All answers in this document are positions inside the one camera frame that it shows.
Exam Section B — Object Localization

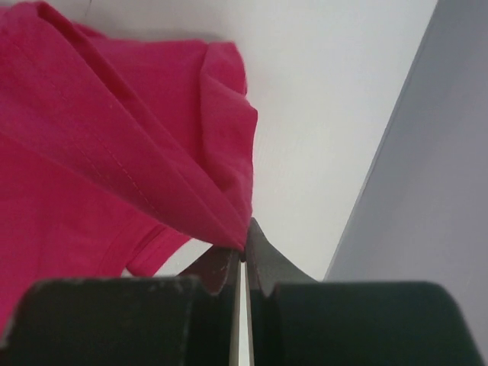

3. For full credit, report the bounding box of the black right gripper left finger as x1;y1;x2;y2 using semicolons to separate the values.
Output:
1;248;240;365

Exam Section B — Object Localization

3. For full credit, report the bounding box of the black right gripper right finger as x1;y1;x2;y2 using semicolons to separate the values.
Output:
245;221;483;365

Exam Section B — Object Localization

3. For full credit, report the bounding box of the pink t shirt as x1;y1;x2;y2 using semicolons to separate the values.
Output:
1;2;258;324

